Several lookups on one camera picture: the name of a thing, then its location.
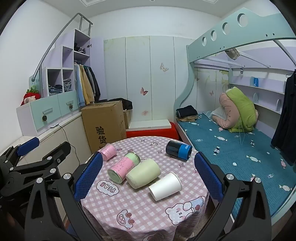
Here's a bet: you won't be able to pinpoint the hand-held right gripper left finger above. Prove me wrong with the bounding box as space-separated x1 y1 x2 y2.
24 152 103 241

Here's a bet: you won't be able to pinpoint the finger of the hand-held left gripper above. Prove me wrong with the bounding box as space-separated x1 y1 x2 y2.
10 141 72 184
0 137 40 173

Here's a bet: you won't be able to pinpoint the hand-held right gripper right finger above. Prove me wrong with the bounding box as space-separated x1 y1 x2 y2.
194 152 272 241

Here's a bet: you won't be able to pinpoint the pink and green cup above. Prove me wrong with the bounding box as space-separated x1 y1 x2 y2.
107 151 141 184

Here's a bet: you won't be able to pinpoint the black and blue cup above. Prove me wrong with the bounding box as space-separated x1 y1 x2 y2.
166 140 192 161

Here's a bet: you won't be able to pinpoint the white paper cup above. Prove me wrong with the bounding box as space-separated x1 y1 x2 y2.
148 172 182 202

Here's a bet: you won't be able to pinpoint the pale green cup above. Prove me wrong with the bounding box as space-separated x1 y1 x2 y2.
125 158 162 189

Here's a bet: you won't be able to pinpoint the beige low cabinet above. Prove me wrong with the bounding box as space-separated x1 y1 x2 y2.
14 109 93 173

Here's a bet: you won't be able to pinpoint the teal patterned bed sheet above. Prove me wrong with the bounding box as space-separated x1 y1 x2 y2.
177 113 296 218

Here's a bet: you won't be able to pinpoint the lilac stair cabinet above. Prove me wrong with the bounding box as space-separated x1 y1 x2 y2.
16 29 104 138

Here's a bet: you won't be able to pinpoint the strawberry plush toy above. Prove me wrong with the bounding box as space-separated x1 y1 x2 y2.
20 85 42 106

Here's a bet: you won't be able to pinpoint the large cardboard box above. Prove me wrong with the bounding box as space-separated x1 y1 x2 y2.
81 100 127 154

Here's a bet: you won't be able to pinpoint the folded dark clothes pile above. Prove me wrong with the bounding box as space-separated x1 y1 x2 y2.
49 84 63 95

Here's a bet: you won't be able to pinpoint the round table, pink checked cloth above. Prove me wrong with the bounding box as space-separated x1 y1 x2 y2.
81 136 210 241

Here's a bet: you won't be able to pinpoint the folded tan garment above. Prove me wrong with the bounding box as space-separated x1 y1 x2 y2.
177 115 201 122

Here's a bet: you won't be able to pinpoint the white pillow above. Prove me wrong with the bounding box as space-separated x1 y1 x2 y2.
205 107 226 121

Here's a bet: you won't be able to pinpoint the light blue hanging shirt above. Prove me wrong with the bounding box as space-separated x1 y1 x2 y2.
74 64 85 108

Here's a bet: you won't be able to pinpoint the folded grey clothes pile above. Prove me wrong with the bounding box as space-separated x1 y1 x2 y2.
63 78 73 93

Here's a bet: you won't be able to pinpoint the small cardboard box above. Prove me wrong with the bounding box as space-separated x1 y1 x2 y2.
123 110 132 130

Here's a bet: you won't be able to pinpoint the hanging clothes in wardrobe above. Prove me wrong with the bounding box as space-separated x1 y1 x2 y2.
80 65 95 105

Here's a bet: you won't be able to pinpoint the folded black garment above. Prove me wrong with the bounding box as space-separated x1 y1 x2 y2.
175 105 199 118

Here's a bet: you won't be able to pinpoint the red storage bench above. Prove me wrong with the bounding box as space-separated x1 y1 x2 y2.
126 121 180 141

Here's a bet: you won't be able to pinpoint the dark hanging jackets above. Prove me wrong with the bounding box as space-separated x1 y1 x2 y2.
88 66 101 100

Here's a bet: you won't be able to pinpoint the green and pink quilt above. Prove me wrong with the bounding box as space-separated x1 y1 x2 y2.
211 87 259 133

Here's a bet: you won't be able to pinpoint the white board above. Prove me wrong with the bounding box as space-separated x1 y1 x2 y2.
129 119 172 129

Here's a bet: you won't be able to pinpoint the black bag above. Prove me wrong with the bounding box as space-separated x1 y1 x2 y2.
108 98 134 111

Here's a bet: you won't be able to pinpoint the dark hanging coat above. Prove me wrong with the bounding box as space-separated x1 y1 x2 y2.
270 69 296 157

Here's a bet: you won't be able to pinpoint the white butterfly wardrobe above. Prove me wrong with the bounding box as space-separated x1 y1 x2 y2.
103 36 197 122

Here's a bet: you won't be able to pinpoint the grey bundle under bunk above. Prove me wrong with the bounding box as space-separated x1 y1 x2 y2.
225 48 241 61

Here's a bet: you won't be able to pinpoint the grey metal handrail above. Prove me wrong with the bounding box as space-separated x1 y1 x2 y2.
31 13 93 83

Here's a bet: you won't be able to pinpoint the black cable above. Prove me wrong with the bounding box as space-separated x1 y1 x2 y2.
59 125 78 161

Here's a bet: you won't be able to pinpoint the lilac wall shelf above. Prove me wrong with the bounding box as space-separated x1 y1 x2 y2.
228 67 287 114

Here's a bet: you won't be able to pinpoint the teal bunk bed frame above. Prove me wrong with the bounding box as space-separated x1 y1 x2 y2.
174 7 296 229

